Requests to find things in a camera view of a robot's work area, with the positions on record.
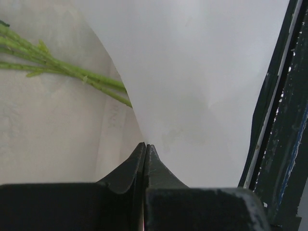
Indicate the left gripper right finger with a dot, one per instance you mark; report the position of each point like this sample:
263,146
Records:
170,205

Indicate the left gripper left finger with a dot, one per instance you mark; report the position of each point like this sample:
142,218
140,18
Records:
113,203

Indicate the white wrapping paper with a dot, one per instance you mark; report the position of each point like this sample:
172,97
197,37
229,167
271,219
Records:
193,70

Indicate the pink rose stem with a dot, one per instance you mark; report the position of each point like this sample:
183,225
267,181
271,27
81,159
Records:
13,44

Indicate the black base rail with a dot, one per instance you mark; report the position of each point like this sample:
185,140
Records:
276,168

